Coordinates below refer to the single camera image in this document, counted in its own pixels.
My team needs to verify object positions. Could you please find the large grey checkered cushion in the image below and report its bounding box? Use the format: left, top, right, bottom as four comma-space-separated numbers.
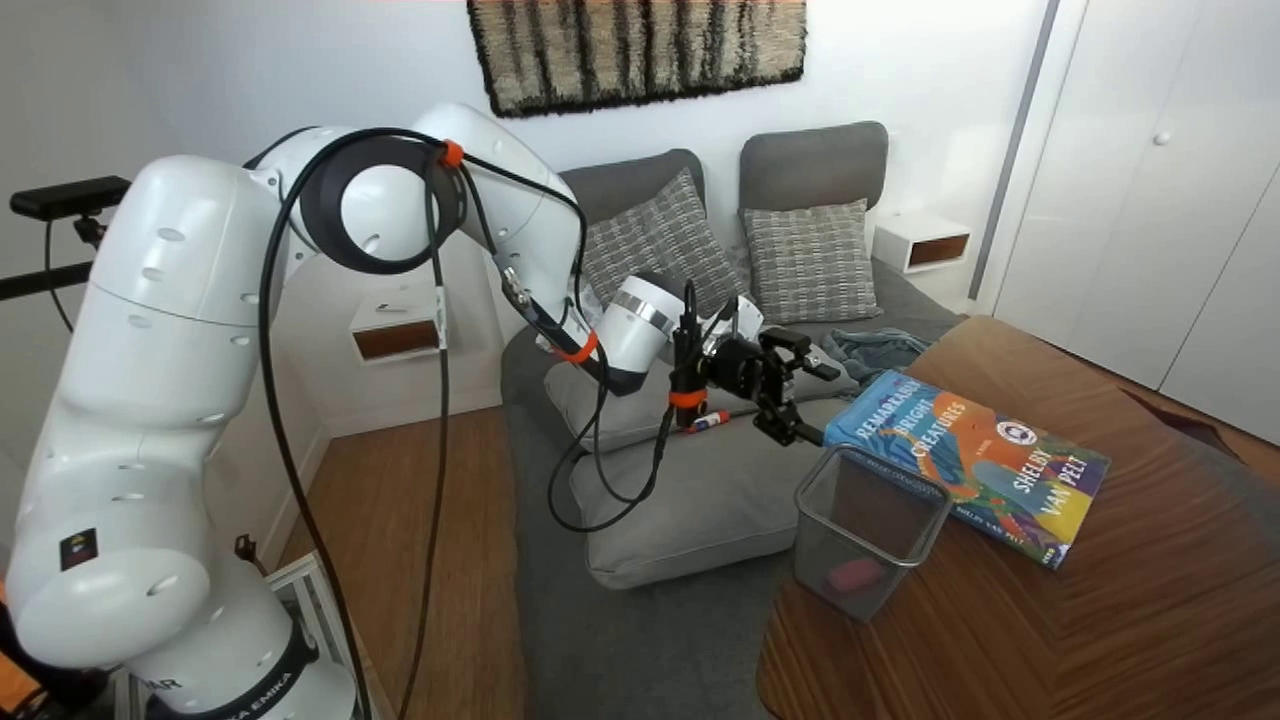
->
578, 167, 751, 328

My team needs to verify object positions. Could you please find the clear plastic container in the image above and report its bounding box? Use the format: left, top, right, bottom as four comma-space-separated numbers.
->
792, 448, 960, 625

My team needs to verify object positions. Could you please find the teal knitted blanket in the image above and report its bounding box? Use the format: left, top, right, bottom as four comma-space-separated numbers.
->
815, 322, 928, 390

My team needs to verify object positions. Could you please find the white base frame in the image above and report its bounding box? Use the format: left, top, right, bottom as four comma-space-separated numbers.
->
261, 549, 393, 720

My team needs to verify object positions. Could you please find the small grey checkered cushion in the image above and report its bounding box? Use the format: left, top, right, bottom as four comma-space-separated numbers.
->
740, 194, 884, 328

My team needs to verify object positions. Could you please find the white wall shelf box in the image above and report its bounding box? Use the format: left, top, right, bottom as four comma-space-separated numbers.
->
346, 297, 452, 367
871, 216, 977, 280

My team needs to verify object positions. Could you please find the thick grey pillow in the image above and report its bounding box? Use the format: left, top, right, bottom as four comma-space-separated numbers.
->
569, 397, 871, 594

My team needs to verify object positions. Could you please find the orange object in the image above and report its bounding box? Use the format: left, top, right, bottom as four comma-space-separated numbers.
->
0, 649, 47, 720

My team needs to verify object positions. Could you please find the white wardrobe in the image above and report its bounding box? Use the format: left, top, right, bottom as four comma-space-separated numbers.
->
991, 0, 1280, 448

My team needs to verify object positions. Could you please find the colourful illustrated book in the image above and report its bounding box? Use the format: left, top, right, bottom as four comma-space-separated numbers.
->
820, 367, 1113, 570

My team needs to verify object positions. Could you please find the shaggy brown wall hanging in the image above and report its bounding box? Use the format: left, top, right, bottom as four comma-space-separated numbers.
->
465, 0, 812, 118

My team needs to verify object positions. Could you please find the black camera stand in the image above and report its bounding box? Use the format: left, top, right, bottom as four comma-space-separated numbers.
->
0, 216, 111, 334

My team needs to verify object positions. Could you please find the pink object in basket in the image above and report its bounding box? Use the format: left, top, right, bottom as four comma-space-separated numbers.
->
826, 556, 892, 599

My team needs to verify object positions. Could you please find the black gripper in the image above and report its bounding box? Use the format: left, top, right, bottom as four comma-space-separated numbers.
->
687, 322, 843, 448

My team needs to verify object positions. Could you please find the flat grey pillow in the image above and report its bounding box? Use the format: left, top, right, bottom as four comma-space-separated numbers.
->
535, 318, 864, 460

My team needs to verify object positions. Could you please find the grey sofa bed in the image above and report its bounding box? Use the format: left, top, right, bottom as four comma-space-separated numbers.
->
495, 114, 969, 720

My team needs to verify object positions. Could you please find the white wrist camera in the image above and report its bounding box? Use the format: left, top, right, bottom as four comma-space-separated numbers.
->
720, 291, 772, 351

